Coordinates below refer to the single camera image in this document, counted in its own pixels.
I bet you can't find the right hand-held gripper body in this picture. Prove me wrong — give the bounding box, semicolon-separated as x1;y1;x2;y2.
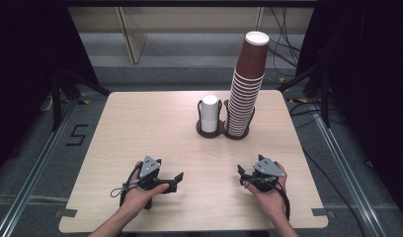
245;157;286;193

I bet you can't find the right hand-held gripper cable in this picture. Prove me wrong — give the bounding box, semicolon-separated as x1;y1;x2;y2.
248;176;291;222

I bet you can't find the dark brown cup holder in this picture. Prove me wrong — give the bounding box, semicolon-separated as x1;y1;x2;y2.
196;98;256;141

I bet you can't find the black metal stand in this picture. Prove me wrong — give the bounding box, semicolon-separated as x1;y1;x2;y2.
50;68;112;132
277;48;333;129

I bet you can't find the grey tape tab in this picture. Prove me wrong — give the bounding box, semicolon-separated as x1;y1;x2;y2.
54;208;78;219
311;207;336;218

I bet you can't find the person's right hand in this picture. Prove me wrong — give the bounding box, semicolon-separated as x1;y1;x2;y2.
243;161;288;221

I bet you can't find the stack of brown cups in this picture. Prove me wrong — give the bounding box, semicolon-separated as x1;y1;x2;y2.
223;67;267;138

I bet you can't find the beige wooden board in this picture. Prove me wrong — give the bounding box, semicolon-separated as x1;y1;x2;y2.
115;7;148;65

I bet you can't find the bundle of black wall cables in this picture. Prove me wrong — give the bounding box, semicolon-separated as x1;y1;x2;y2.
258;7;303;78

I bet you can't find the person's left hand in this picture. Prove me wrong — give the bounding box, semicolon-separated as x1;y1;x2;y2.
120;160;171;218

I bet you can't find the aluminium floor rail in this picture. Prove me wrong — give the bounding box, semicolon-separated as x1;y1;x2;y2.
0;98;79;237
311;102;390;237

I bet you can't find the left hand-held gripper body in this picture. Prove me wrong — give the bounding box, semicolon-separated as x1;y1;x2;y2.
138;155;165;210

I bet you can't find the white paper cup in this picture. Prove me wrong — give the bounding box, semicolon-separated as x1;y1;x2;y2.
201;94;220;124
201;120;219;134

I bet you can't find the black floor cable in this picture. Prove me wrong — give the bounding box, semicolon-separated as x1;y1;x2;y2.
288;101;367;237

